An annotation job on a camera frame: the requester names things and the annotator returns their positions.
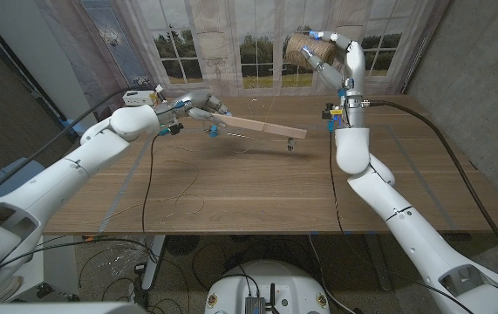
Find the black door frame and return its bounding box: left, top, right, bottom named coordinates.
left=0, top=8, right=79, bottom=143

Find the white table leg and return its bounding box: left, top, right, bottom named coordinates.
left=141, top=234, right=167, bottom=291

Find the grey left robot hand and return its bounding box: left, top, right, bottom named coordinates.
left=156, top=89, right=233, bottom=126

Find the white power strip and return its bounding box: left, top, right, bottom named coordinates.
left=121, top=90, right=158, bottom=107

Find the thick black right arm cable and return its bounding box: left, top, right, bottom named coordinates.
left=364, top=99, right=498, bottom=279

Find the grey table leg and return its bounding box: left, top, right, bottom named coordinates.
left=364, top=234, right=393, bottom=292

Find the thin black left wrist cable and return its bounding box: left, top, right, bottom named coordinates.
left=141, top=133, right=160, bottom=235

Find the printed window backdrop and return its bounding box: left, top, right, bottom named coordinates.
left=33, top=0, right=452, bottom=131

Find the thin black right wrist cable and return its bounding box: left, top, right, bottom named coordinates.
left=327, top=128, right=345, bottom=235

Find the blue plastic bin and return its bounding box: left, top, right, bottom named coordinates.
left=0, top=157, right=47, bottom=207

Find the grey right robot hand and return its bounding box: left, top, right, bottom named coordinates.
left=300, top=30, right=367, bottom=106

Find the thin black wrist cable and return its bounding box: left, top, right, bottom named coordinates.
left=327, top=128, right=345, bottom=235
left=141, top=133, right=160, bottom=235

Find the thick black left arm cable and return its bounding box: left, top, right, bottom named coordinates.
left=0, top=88, right=158, bottom=206

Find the wooden frame with metal wire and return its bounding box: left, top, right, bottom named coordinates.
left=207, top=112, right=309, bottom=153

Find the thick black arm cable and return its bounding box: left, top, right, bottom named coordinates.
left=0, top=88, right=158, bottom=206
left=364, top=99, right=498, bottom=279

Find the jute twine spool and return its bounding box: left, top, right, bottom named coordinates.
left=283, top=33, right=338, bottom=71

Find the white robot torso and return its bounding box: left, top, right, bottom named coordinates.
left=204, top=259, right=331, bottom=314

